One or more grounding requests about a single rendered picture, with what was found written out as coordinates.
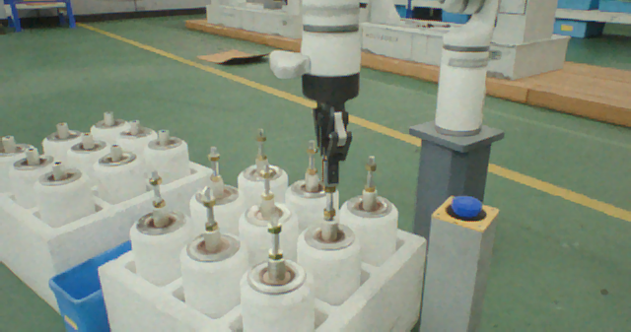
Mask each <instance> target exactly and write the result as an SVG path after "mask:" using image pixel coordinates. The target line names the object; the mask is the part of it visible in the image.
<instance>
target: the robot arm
mask: <svg viewBox="0 0 631 332"><path fill-rule="evenodd" d="M438 2H439V5H440V7H441V8H442V9H443V10H444V11H446V12H448V13H454V14H472V16H471V19H470V20H469V21H468V22H467V23H466V24H465V25H463V26H462V27H460V28H458V29H455V30H452V31H450V32H447V33H446V34H445V35H444V39H443V50H442V60H441V71H440V82H439V91H438V102H437V113H436V124H435V129H436V130H437V131H439V132H441V133H444V134H447V135H453V136H471V135H474V134H477V133H478V130H479V129H481V121H482V114H483V106H484V99H485V91H486V86H485V78H486V70H487V62H488V54H489V47H490V42H491V39H492V35H493V32H494V25H495V19H496V13H497V8H498V3H499V0H438ZM359 7H360V0H303V41H302V52H289V51H283V50H274V51H272V52H271V54H270V68H271V70H272V72H273V73H274V75H275V76H276V77H277V78H279V79H296V78H299V77H301V76H302V85H303V95H304V96H305V97H306V98H308V99H310V100H316V105H317V107H313V110H312V112H313V116H314V124H315V136H316V144H317V146H318V147H319V153H320V156H321V157H322V158H321V180H322V181H323V183H324V185H325V186H327V187H328V186H337V185H338V184H340V162H341V161H343V162H345V161H346V158H347V154H348V151H349V148H350V145H351V142H352V138H353V134H352V131H347V125H348V124H349V113H348V110H346V106H345V102H347V101H348V100H350V99H353V98H355V97H356V96H358V95H359V93H360V58H361V46H360V37H359V14H360V8H359Z"/></svg>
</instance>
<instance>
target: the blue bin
mask: <svg viewBox="0 0 631 332"><path fill-rule="evenodd" d="M131 250H133V248H132V242H131V239H130V240H128V241H126V242H124V243H122V244H120V245H118V246H116V247H114V248H112V249H109V250H107V251H105V252H103V253H101V254H99V255H97V256H95V257H92V258H90V259H88V260H86V261H84V262H82V263H80V264H78V265H75V266H73V267H71V268H69V269H67V270H65V271H63V272H61V273H58V274H56V275H54V276H53V277H51V278H50V279H49V280H48V285H49V287H50V289H51V290H52V291H53V292H54V295H55V298H56V301H57V305H58V308H59V311H60V314H61V317H62V320H63V323H64V326H65V330H66V332H111V331H110V326H109V322H108V317H107V311H106V306H105V297H104V293H103V288H102V283H101V278H100V273H99V267H101V266H103V265H105V264H107V262H109V261H111V260H116V259H118V258H119V257H120V256H121V255H123V254H125V253H127V252H129V251H131Z"/></svg>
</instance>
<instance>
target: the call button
mask: <svg viewBox="0 0 631 332"><path fill-rule="evenodd" d="M452 208H453V209H454V212H455V213H456V214H457V215H459V216H461V217H466V218H473V217H476V216H477V215H478V214H479V213H480V212H481V210H482V203H481V202H480V201H479V200H478V199H476V198H474V197H470V196H457V197H455V198H453V200H452Z"/></svg>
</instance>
